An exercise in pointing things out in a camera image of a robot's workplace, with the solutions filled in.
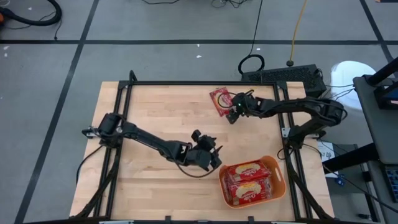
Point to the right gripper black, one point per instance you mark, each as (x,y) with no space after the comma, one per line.
(247,105)

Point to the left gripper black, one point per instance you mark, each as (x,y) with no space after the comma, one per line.
(200,155)

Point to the orange plastic basket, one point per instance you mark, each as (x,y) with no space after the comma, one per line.
(278,174)

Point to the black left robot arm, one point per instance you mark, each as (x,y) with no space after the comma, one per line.
(149,141)

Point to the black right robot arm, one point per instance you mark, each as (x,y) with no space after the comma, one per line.
(295,105)

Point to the black perforated computer case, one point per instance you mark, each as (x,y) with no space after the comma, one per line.
(286,76)

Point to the white paper note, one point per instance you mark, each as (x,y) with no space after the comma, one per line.
(326,154)

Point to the blue tag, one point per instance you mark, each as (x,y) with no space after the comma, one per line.
(340,180)

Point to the black desk monitor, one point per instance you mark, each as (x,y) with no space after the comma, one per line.
(385,99)

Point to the black keyboard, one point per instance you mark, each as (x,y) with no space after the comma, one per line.
(392,183)

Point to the black aluminium rig frame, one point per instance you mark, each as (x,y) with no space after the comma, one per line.
(202,83)

